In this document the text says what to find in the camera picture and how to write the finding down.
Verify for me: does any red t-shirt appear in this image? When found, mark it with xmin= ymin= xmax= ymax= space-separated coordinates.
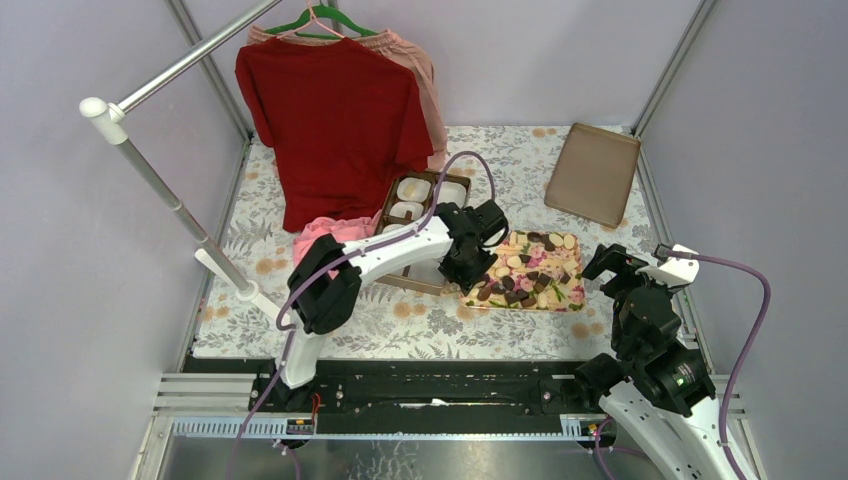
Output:
xmin=235 ymin=38 xmax=434 ymax=232

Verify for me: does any gold box lid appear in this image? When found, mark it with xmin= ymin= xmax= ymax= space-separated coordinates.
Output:
xmin=543 ymin=123 xmax=641 ymax=228

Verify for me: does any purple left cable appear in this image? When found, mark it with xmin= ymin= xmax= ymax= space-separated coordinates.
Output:
xmin=225 ymin=150 xmax=498 ymax=480

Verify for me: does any gold chocolate box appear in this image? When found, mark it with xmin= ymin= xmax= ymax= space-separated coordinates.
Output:
xmin=375 ymin=170 xmax=471 ymax=296

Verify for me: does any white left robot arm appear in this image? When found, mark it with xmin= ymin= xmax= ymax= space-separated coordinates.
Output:
xmin=271 ymin=200 xmax=509 ymax=411

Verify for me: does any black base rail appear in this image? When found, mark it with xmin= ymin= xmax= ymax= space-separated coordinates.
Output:
xmin=249 ymin=360 xmax=602 ymax=435

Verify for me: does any silver clothes rack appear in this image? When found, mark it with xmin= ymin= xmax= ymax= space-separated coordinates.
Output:
xmin=78 ymin=0 xmax=286 ymax=319

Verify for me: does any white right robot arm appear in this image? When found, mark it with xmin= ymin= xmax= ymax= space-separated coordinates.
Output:
xmin=567 ymin=244 xmax=771 ymax=479

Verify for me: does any floral chocolate tray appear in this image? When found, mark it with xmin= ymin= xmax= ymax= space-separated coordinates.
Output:
xmin=459 ymin=231 xmax=587 ymax=312

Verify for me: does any pink cloth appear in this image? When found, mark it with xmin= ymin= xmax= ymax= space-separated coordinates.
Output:
xmin=292 ymin=210 xmax=382 ymax=266

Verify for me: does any beige pink garment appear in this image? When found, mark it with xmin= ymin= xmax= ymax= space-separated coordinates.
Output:
xmin=246 ymin=25 xmax=448 ymax=171

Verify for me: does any green hanger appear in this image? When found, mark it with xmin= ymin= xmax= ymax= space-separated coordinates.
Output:
xmin=266 ymin=3 xmax=378 ymax=38

